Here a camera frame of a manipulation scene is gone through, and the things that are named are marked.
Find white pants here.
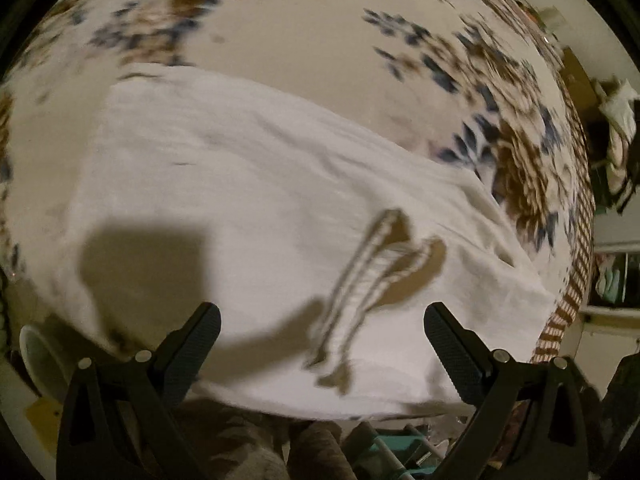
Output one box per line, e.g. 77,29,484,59
37,64,558,421

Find teal plastic rack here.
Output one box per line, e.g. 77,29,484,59
345,422,451,480

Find white shelf unit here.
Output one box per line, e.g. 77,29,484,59
575,240,640,361

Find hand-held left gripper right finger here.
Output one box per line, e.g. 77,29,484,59
423,302,589,480

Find white cup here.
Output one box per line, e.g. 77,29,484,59
19,324,81,401

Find pile of clothes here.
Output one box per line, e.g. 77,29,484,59
592,77,640,213

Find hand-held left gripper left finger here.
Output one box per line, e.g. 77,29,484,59
56,302,222,480

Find floral printed blanket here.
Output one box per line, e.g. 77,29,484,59
0,0,597,365

